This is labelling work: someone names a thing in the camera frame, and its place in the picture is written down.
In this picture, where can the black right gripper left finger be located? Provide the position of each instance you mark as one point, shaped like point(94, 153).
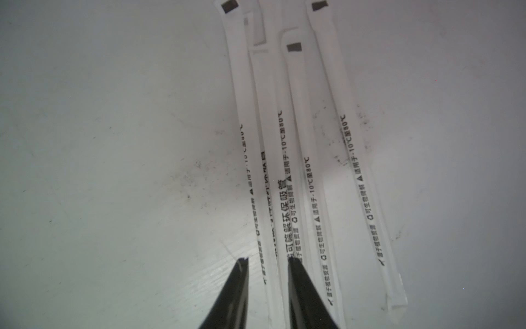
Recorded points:
point(229, 310)

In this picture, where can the white straw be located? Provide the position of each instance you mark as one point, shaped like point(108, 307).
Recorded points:
point(233, 20)
point(320, 16)
point(281, 146)
point(326, 276)

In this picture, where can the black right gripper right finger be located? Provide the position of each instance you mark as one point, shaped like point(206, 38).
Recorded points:
point(305, 305)

